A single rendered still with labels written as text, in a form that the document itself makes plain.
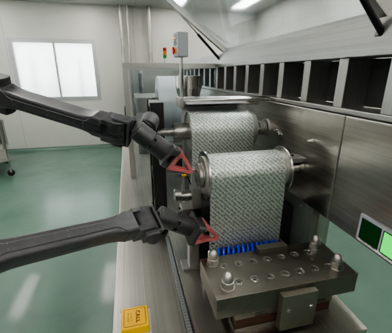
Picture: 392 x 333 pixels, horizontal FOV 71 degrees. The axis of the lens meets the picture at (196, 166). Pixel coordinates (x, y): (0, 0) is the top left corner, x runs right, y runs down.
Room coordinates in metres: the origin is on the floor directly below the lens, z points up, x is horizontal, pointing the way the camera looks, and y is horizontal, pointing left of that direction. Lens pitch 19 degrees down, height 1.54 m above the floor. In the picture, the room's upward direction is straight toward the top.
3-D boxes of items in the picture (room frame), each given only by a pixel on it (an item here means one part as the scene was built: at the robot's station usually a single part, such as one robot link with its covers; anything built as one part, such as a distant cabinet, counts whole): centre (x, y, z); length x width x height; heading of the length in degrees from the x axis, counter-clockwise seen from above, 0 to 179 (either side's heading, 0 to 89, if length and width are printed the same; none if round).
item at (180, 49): (1.32, 0.07, 1.66); 0.07 x 0.07 x 0.10; 19
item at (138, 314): (0.57, 0.16, 0.91); 0.07 x 0.07 x 0.02; 14
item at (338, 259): (0.63, -0.39, 1.05); 0.04 x 0.04 x 0.04
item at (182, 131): (1.01, 0.06, 1.33); 0.06 x 0.06 x 0.06; 14
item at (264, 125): (1.09, -0.25, 1.33); 0.07 x 0.07 x 0.07; 14
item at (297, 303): (0.55, -0.26, 0.96); 0.10 x 0.03 x 0.11; 104
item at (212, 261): (0.65, -0.05, 1.05); 0.04 x 0.04 x 0.04
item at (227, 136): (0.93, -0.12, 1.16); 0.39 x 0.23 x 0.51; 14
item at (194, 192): (0.80, 0.02, 1.05); 0.06 x 0.05 x 0.31; 104
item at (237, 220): (0.74, -0.16, 1.11); 0.23 x 0.01 x 0.18; 104
